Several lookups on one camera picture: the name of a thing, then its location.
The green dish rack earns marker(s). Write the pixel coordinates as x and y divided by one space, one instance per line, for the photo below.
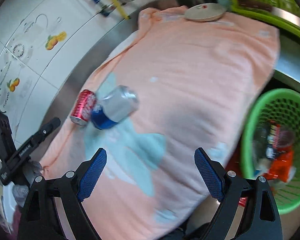
264 16

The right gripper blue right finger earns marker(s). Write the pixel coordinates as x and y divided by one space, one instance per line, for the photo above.
211 173

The black red carton box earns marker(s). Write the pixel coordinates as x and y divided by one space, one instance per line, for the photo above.
273 137

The pink airplane towel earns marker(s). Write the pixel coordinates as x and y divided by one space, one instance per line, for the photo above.
195 82

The cleaver knife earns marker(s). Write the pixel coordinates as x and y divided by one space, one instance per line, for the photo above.
283 14

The white paper cup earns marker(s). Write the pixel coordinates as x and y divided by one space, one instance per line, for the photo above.
286 139

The beige ceramic plate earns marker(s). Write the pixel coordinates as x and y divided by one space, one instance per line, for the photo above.
205 12

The orange snack wrapper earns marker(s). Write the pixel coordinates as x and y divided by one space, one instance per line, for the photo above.
282 168

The green plastic waste basket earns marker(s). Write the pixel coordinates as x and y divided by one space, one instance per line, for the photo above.
282 106

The red cola can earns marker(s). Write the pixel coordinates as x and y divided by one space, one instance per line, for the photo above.
83 107

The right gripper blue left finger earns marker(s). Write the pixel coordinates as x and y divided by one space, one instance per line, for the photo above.
91 173

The red plastic stool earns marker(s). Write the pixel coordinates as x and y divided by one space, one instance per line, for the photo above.
234 165

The blue silver drink can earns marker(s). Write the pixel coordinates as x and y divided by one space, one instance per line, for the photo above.
116 106

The left gloved hand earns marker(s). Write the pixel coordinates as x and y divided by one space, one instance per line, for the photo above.
24 187

